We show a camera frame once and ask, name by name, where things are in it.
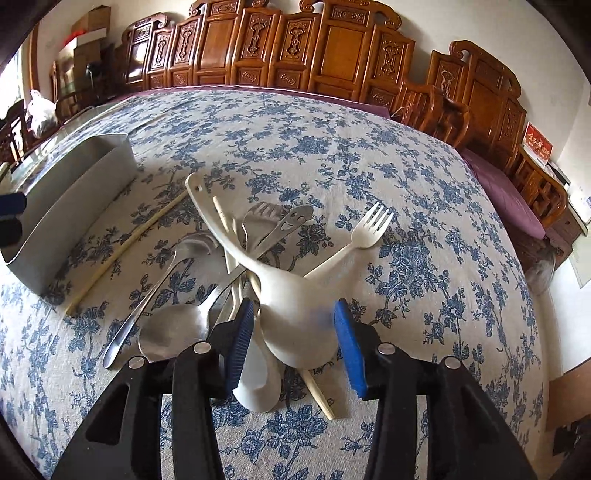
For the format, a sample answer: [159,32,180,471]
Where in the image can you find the metal fork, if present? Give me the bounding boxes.
[240,202,280,259]

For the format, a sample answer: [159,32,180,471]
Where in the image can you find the small cream plastic spoon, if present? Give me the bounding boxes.
[231,272,284,413]

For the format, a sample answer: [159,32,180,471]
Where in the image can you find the wooden armchair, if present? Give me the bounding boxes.
[399,80,472,148]

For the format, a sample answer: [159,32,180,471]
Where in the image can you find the short carved wooden sofa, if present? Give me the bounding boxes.
[425,39,571,232]

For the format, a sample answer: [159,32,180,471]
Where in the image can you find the cream plastic fork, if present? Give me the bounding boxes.
[302,202,394,281]

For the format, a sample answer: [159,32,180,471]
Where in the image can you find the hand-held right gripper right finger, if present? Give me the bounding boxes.
[332,298,539,480]

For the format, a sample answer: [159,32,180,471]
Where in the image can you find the metal spoon with long handle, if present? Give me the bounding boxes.
[102,232,221,370]

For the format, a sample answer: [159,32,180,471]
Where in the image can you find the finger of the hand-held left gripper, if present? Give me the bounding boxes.
[0,191,27,217]
[0,216,24,248]

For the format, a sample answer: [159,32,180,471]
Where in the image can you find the dark wooden chair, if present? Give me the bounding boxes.
[0,99,31,164]

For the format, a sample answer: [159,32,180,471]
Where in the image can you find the grey utensil container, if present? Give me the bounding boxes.
[0,133,139,296]

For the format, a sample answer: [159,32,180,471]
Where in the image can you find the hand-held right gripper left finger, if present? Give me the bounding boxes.
[51,298,256,480]

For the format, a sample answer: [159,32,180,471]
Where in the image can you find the large cream plastic spoon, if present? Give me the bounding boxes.
[185,173,343,370]

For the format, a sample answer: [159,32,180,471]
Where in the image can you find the metal spoon with smiley handle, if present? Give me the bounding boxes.
[137,205,314,363]

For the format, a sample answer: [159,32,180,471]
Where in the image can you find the long cream chopstick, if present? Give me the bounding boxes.
[65,188,191,317]

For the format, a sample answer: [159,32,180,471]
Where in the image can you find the long carved wooden sofa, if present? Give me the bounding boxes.
[121,0,416,109]

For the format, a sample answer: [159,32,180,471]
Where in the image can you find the wooden side cabinet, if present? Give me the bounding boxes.
[545,203,583,273]

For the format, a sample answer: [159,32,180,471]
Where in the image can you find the grey round object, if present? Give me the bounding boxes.
[526,251,557,296]

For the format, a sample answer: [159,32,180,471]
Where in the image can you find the red sign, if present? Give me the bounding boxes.
[523,122,553,163]

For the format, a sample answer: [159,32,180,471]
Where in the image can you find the white plastic bag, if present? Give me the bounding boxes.
[28,90,59,138]

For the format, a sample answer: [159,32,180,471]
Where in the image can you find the blue floral cloth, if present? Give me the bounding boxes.
[0,88,550,480]

